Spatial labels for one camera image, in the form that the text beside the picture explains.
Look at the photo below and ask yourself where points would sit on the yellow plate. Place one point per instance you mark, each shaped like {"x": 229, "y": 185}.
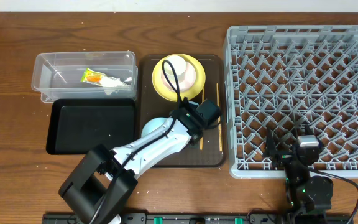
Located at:
{"x": 162, "y": 87}

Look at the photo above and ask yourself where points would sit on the pink bowl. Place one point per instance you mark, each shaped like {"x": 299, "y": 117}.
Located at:
{"x": 189, "y": 79}

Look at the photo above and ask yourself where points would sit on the wooden chopstick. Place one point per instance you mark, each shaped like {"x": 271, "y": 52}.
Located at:
{"x": 201, "y": 139}
{"x": 219, "y": 120}

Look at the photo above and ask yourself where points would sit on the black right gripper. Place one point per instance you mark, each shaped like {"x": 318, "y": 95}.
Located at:
{"x": 283, "y": 157}

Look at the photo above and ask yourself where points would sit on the black tray bin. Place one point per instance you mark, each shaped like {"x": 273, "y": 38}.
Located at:
{"x": 79, "y": 125}

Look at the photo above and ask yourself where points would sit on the plastic wrapper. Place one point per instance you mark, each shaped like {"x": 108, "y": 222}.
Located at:
{"x": 109, "y": 84}

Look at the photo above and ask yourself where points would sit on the clear plastic bin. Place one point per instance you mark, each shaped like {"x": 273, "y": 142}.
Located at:
{"x": 57, "y": 75}

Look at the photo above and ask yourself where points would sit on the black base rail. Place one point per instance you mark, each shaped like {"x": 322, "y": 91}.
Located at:
{"x": 252, "y": 218}

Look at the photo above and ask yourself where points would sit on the cream cup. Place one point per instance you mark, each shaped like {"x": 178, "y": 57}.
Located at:
{"x": 179, "y": 66}

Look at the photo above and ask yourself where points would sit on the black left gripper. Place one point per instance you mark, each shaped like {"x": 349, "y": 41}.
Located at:
{"x": 196, "y": 137}

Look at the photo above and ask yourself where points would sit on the brown serving tray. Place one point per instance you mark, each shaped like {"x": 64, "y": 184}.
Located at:
{"x": 152, "y": 105}

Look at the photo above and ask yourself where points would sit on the light blue bowl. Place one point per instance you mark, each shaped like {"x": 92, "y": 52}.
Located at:
{"x": 152, "y": 125}

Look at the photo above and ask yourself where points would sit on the grey plastic dishwasher rack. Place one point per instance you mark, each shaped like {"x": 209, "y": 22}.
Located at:
{"x": 283, "y": 78}

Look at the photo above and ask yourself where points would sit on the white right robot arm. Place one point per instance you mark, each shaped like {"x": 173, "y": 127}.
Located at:
{"x": 309, "y": 196}

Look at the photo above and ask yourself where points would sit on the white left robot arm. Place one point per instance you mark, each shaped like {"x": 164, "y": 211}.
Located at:
{"x": 101, "y": 184}

